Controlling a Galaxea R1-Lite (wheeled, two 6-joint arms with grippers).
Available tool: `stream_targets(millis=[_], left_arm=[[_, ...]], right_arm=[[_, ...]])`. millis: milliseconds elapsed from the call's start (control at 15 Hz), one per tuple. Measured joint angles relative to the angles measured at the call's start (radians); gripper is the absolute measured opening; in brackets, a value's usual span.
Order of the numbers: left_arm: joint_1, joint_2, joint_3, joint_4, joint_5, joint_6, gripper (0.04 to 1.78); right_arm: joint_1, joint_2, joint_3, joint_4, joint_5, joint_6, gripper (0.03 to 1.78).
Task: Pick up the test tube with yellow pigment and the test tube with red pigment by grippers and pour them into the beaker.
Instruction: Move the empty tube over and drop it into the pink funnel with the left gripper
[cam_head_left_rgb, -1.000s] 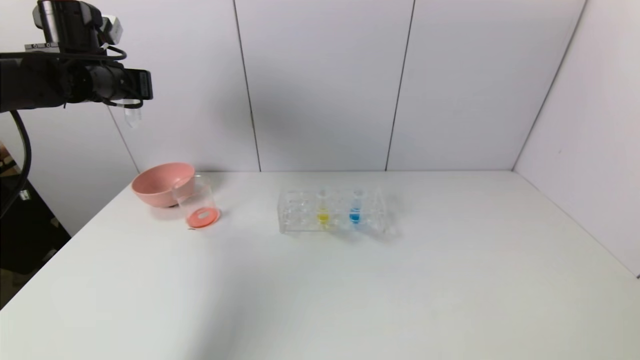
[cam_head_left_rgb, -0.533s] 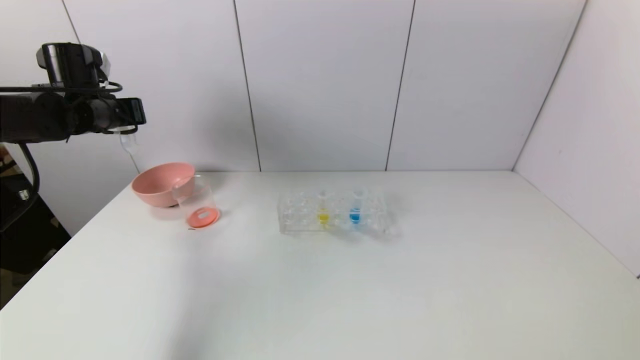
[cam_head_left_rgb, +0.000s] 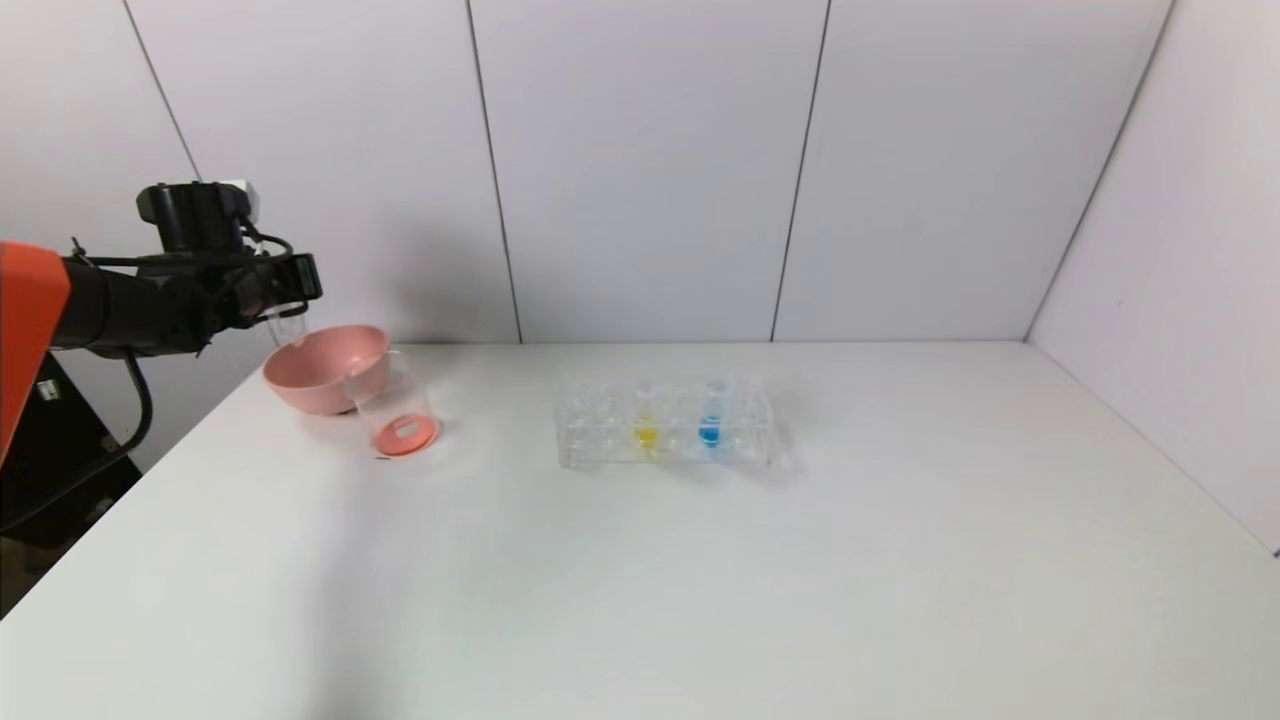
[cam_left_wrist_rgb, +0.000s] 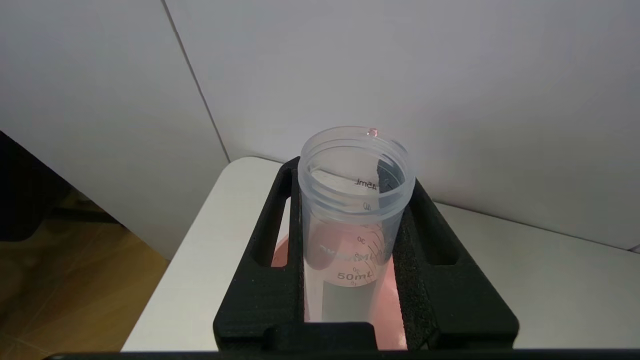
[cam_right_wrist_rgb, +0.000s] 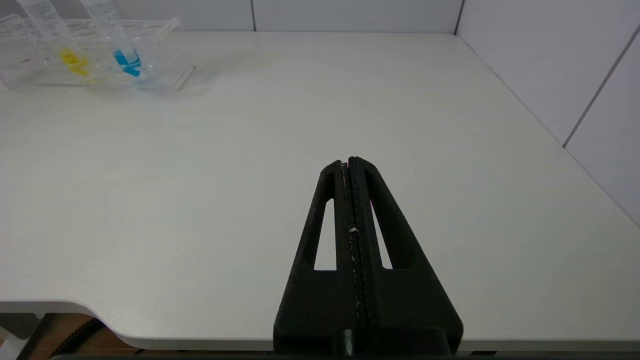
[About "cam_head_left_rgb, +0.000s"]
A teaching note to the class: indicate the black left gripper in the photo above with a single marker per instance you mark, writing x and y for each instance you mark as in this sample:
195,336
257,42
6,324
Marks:
301,276

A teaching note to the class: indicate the test tube with red pigment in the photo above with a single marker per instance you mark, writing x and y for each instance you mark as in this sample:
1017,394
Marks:
285,328

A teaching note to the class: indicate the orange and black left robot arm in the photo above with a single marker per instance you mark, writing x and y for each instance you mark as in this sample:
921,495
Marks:
120,305

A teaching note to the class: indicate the clear glass beaker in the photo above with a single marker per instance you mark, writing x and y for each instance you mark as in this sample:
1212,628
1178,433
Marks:
405,432

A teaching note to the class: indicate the test tube with yellow pigment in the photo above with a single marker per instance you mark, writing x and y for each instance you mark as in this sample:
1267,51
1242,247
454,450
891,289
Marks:
646,435

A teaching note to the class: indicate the test tube with blue pigment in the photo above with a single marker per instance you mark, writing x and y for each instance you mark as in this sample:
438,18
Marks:
709,433

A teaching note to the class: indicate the clear acrylic test tube rack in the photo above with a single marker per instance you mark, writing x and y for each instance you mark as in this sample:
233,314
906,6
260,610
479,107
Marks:
745,430

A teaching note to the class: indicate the pink plastic bowl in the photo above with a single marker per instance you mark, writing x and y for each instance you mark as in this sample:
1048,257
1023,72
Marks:
320,375

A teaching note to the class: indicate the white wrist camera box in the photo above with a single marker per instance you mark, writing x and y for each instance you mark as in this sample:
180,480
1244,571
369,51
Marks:
245,195

